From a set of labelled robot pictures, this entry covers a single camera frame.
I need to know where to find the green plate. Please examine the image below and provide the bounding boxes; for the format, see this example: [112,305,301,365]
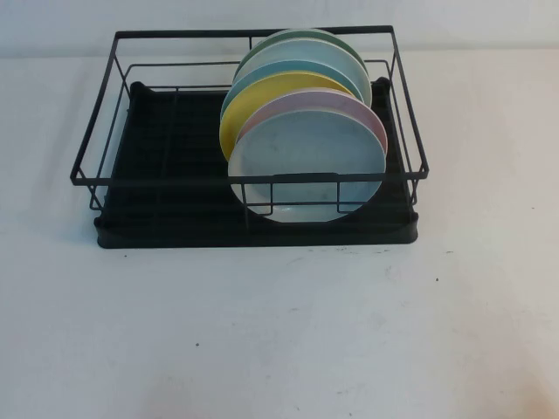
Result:
[250,27,369,71]

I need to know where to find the teal blue plate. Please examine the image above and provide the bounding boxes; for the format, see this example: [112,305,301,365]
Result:
[220,59,366,120]

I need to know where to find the pink plate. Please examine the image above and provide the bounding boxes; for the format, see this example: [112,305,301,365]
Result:
[238,90,390,155]

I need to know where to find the light blue scuffed plate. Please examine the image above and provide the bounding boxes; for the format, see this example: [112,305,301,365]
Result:
[226,108,388,225]

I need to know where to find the yellow plate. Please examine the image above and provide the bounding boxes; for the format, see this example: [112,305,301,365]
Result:
[218,72,357,163]

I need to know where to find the black wire dish rack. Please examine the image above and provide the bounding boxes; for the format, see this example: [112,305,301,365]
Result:
[68,24,431,219]

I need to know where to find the pale blue plate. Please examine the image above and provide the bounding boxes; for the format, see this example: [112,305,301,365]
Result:
[231,38,374,108]

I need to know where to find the black plastic drip tray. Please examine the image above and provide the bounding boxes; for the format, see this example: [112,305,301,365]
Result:
[96,76,419,250]

